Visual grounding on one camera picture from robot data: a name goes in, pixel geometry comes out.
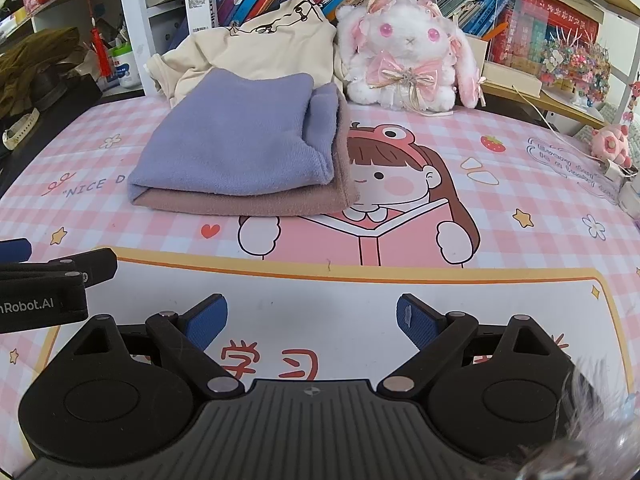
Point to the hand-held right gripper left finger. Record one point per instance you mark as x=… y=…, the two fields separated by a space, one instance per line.
x=210 y=322

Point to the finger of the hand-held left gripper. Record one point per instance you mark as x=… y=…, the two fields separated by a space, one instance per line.
x=97 y=266
x=15 y=250

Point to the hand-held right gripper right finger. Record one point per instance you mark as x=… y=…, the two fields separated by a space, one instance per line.
x=415 y=322

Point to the purple and brown sweater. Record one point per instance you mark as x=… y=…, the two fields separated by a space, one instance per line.
x=225 y=150

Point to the pink checked cartoon mat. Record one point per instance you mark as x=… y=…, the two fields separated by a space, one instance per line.
x=500 y=240

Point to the white wrist watch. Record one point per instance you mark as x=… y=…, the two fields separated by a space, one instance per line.
x=20 y=130

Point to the olive green garment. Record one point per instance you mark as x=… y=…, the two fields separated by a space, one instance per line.
x=40 y=55

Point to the white can with green lid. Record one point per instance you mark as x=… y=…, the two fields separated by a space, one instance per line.
x=125 y=67

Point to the red hanging tassel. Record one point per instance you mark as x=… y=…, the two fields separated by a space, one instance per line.
x=100 y=45

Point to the white shelf upright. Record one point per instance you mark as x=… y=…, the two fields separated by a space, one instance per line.
x=135 y=35

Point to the wooden shelf board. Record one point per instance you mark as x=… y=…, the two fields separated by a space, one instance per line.
x=550 y=103

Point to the white pink plush rabbit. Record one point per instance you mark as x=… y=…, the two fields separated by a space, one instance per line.
x=405 y=60

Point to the small pink plush toy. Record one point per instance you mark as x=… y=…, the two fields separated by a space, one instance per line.
x=611 y=142

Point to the cream flat box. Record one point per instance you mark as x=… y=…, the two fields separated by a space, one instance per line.
x=510 y=72

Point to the white carton with label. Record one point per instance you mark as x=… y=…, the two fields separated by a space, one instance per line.
x=200 y=10

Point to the cream printed garment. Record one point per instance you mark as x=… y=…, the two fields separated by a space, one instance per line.
x=270 y=45

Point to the beaded flower ornament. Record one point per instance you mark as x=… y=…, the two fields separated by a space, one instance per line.
x=575 y=65

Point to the row of red books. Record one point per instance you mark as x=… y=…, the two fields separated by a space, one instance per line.
x=555 y=20

